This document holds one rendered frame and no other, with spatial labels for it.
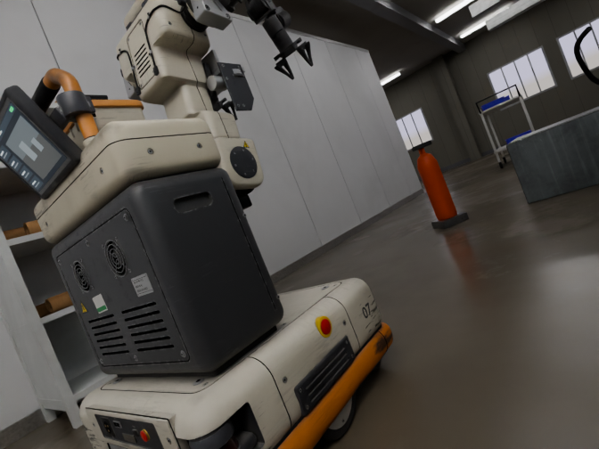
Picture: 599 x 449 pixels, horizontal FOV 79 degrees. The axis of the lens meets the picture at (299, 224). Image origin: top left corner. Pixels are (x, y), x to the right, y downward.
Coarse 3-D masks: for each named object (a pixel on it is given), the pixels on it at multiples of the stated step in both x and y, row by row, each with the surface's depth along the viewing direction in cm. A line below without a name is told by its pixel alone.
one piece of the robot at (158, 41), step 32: (160, 0) 101; (128, 32) 111; (160, 32) 101; (192, 32) 107; (128, 64) 113; (160, 64) 103; (192, 64) 111; (160, 96) 112; (192, 96) 109; (224, 128) 109; (224, 160) 106; (256, 160) 116
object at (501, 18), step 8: (520, 0) 105; (528, 0) 104; (536, 0) 103; (544, 0) 103; (512, 8) 106; (520, 8) 105; (528, 8) 105; (496, 16) 109; (504, 16) 108; (512, 16) 107; (488, 24) 110; (496, 24) 109
